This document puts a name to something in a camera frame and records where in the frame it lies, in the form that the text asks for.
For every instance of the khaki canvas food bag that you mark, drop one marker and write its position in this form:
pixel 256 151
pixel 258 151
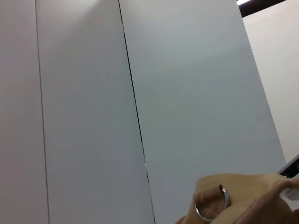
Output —
pixel 245 200

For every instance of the ceiling light strip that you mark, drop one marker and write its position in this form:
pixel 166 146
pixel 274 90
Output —
pixel 243 2

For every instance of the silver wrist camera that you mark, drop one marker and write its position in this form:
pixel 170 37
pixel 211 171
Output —
pixel 290 166

